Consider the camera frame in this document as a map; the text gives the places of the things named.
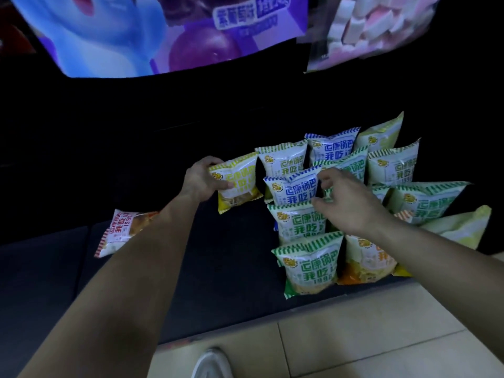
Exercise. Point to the pink white marshmallow bag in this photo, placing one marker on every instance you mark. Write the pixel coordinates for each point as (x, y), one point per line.
(366, 31)

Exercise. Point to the person's left forearm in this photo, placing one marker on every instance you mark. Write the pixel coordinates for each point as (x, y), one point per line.
(118, 295)

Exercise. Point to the person's right forearm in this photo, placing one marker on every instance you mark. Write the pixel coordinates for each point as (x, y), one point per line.
(441, 287)

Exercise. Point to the person's left hand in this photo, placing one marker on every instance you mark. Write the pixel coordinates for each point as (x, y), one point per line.
(202, 181)

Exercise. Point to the black shelf display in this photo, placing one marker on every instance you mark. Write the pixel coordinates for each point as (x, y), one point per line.
(39, 271)

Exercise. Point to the person's left grey shoe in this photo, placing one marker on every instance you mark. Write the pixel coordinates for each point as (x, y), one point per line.
(212, 366)

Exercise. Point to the red snack packet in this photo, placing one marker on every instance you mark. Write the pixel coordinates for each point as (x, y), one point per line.
(122, 228)

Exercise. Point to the purple grape jelly bag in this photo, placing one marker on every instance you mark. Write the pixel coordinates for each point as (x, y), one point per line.
(138, 35)

